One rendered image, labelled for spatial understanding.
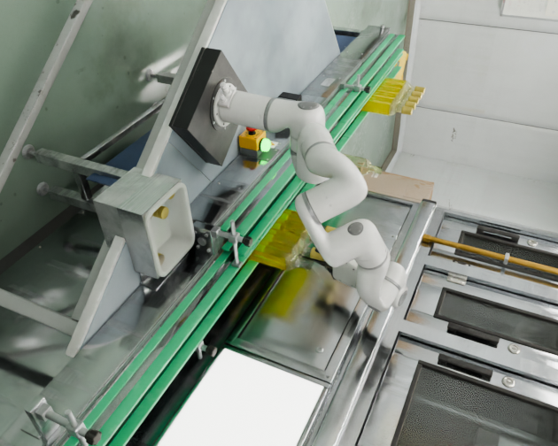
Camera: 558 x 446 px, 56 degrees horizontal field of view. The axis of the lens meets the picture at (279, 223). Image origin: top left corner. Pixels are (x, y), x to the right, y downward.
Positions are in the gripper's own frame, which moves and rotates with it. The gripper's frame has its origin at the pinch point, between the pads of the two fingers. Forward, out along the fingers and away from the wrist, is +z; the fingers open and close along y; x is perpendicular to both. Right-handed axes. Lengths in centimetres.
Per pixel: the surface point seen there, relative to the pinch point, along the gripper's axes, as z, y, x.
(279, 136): 41, 16, -28
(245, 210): 22.1, 13.4, 10.2
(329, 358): -19.5, -12.7, 22.3
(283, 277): 11.6, -12.5, 5.4
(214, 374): 1.7, -12.5, 46.7
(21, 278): 84, -15, 61
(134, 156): 75, 14, 12
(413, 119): 235, -251, -539
